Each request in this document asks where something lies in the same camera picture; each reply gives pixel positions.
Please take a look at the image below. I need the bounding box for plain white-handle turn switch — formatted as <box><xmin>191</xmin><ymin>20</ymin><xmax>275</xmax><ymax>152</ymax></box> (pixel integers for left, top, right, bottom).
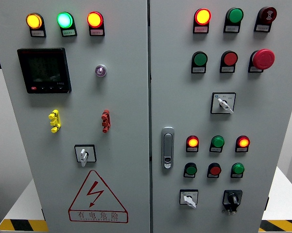
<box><xmin>74</xmin><ymin>144</ymin><xmax>97</xmax><ymax>167</ymax></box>

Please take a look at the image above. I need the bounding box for grey door with display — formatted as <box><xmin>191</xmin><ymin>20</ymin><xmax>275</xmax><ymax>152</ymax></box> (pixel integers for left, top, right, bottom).
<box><xmin>0</xmin><ymin>0</ymin><xmax>151</xmax><ymax>233</ymax></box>

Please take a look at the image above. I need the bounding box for grey door with lock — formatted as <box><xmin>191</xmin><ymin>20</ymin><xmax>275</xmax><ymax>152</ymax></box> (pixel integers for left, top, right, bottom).
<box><xmin>149</xmin><ymin>0</ymin><xmax>292</xmax><ymax>233</ymax></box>

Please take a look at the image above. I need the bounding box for silver door lock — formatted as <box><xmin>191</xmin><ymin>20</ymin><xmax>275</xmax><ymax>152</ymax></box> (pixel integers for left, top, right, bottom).
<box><xmin>161</xmin><ymin>126</ymin><xmax>175</xmax><ymax>170</ymax></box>

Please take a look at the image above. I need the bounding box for small red-rimmed lamp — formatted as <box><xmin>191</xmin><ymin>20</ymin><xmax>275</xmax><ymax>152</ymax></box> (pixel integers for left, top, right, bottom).
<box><xmin>186</xmin><ymin>135</ymin><xmax>200</xmax><ymax>148</ymax></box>
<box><xmin>236</xmin><ymin>135</ymin><xmax>251</xmax><ymax>148</ymax></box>

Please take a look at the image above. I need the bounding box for clear round white lamp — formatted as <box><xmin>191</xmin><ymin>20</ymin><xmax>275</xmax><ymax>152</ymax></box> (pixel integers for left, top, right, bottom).
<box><xmin>95</xmin><ymin>64</ymin><xmax>107</xmax><ymax>78</ymax></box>

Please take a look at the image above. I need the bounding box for small green push button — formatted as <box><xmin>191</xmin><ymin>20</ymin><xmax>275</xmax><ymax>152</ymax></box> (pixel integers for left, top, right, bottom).
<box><xmin>184</xmin><ymin>162</ymin><xmax>198</xmax><ymax>176</ymax></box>

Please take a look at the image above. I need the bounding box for small green lamp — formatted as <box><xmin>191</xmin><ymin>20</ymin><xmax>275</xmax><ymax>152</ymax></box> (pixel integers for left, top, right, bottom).
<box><xmin>210</xmin><ymin>135</ymin><xmax>225</xmax><ymax>148</ymax></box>
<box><xmin>231</xmin><ymin>163</ymin><xmax>245</xmax><ymax>175</ymax></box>

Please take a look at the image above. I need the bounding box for large green push button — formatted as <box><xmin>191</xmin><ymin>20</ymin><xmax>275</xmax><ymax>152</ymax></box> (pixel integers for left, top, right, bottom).
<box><xmin>191</xmin><ymin>51</ymin><xmax>208</xmax><ymax>67</ymax></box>

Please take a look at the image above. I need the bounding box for small red push button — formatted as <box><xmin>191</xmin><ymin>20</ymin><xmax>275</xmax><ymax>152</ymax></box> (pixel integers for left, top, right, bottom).
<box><xmin>207</xmin><ymin>163</ymin><xmax>222</xmax><ymax>176</ymax></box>

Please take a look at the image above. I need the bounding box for red warning triangle sticker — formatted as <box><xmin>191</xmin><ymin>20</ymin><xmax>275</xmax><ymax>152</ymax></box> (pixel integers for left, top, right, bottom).
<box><xmin>68</xmin><ymin>169</ymin><xmax>129</xmax><ymax>224</ymax></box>

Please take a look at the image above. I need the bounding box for large red push button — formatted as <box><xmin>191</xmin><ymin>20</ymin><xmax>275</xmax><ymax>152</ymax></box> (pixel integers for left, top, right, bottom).
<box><xmin>220</xmin><ymin>50</ymin><xmax>239</xmax><ymax>67</ymax></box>

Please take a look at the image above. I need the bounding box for large red-rimmed lamp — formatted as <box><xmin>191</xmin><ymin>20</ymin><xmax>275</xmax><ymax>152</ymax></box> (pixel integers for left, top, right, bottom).
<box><xmin>86</xmin><ymin>11</ymin><xmax>104</xmax><ymax>29</ymax></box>
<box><xmin>194</xmin><ymin>8</ymin><xmax>212</xmax><ymax>26</ymax></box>

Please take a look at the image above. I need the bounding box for black display meter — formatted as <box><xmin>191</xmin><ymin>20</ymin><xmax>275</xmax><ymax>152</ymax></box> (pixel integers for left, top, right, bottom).
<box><xmin>17</xmin><ymin>47</ymin><xmax>72</xmax><ymax>94</ymax></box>

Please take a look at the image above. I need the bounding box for large bright green lamp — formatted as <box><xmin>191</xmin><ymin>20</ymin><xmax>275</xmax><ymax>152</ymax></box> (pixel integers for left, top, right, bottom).
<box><xmin>56</xmin><ymin>12</ymin><xmax>74</xmax><ymax>29</ymax></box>

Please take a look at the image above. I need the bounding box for large red stop button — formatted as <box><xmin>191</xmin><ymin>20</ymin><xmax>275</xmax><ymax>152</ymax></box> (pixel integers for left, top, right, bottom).
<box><xmin>252</xmin><ymin>49</ymin><xmax>275</xmax><ymax>70</ymax></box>

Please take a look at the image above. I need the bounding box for large dark green lamp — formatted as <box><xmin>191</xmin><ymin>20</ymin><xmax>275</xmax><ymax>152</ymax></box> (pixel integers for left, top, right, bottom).
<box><xmin>225</xmin><ymin>7</ymin><xmax>244</xmax><ymax>24</ymax></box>

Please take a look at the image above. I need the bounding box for large yellow lamp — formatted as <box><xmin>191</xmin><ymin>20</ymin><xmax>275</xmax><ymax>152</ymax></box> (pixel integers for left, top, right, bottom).
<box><xmin>26</xmin><ymin>13</ymin><xmax>43</xmax><ymax>30</ymax></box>

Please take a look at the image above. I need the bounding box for dark red buzzer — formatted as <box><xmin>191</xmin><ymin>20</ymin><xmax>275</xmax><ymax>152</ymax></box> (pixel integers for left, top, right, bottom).
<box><xmin>257</xmin><ymin>6</ymin><xmax>277</xmax><ymax>24</ymax></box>

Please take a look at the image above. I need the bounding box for black yellow striped tape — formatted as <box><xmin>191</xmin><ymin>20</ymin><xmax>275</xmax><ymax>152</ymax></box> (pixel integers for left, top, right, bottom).
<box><xmin>258</xmin><ymin>219</ymin><xmax>292</xmax><ymax>233</ymax></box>
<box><xmin>0</xmin><ymin>219</ymin><xmax>49</xmax><ymax>233</ymax></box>

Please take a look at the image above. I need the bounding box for small red handle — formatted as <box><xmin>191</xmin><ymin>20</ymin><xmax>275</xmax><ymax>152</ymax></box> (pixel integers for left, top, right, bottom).
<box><xmin>101</xmin><ymin>109</ymin><xmax>111</xmax><ymax>133</ymax></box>

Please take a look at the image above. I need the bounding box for large white-handle turn switch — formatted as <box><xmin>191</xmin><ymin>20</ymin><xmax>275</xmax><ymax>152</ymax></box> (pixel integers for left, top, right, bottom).
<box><xmin>210</xmin><ymin>92</ymin><xmax>237</xmax><ymax>115</ymax></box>

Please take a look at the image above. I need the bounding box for small yellow handle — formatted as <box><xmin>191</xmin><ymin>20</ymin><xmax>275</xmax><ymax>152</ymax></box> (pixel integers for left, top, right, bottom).
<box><xmin>48</xmin><ymin>109</ymin><xmax>62</xmax><ymax>133</ymax></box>

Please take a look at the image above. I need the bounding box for small labelled white-handle turn switch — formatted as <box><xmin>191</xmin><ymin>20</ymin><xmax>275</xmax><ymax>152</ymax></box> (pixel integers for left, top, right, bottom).
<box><xmin>179</xmin><ymin>189</ymin><xmax>199</xmax><ymax>209</ymax></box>

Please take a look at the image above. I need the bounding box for black-handle turn switch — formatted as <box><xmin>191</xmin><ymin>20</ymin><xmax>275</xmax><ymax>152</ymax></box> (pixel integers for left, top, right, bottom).
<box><xmin>222</xmin><ymin>189</ymin><xmax>243</xmax><ymax>216</ymax></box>

